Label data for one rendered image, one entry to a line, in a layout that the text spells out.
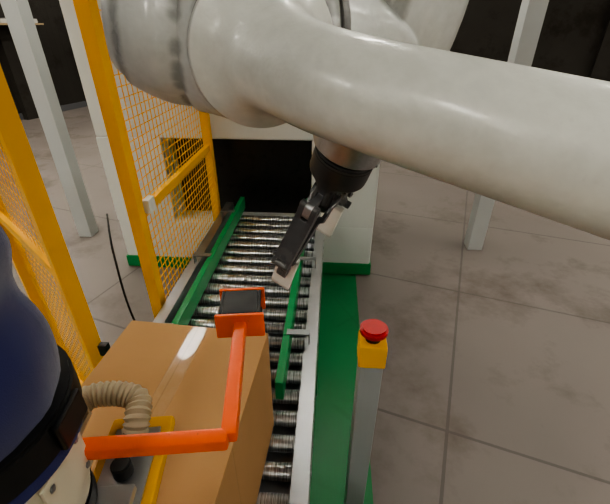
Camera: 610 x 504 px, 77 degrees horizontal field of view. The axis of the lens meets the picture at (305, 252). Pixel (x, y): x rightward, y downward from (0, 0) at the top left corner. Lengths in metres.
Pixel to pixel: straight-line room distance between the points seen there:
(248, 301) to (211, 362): 0.35
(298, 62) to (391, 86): 0.05
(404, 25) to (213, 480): 0.77
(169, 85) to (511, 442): 2.11
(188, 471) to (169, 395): 0.20
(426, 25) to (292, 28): 0.16
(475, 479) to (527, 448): 0.32
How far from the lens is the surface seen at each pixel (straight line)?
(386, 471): 1.97
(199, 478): 0.86
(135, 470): 0.70
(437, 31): 0.37
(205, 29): 0.27
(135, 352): 1.12
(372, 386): 1.09
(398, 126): 0.18
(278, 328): 1.71
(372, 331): 0.97
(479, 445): 2.15
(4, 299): 0.43
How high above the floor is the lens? 1.68
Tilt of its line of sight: 31 degrees down
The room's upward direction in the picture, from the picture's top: straight up
